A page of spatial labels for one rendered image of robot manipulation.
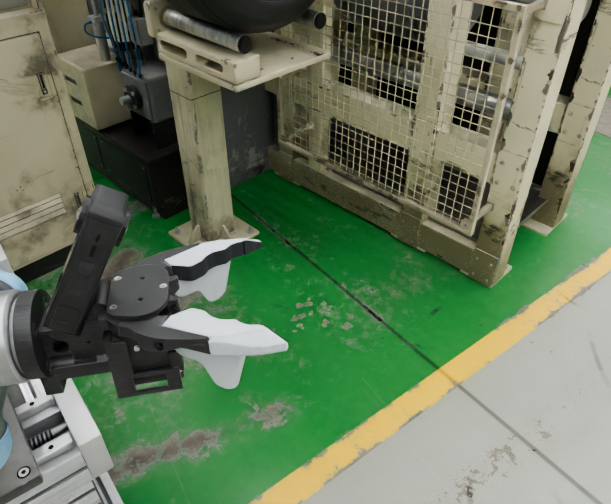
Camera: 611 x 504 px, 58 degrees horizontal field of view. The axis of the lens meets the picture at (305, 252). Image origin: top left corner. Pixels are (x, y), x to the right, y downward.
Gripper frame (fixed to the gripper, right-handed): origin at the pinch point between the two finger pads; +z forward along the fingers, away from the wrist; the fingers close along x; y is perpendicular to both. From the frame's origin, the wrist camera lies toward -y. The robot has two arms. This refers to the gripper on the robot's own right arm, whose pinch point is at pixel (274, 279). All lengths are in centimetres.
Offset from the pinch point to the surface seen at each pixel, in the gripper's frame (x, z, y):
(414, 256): -134, 71, 89
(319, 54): -127, 32, 9
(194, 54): -121, -4, 6
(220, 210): -156, -2, 71
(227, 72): -110, 4, 8
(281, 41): -140, 23, 7
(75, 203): -157, -53, 62
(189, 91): -146, -7, 22
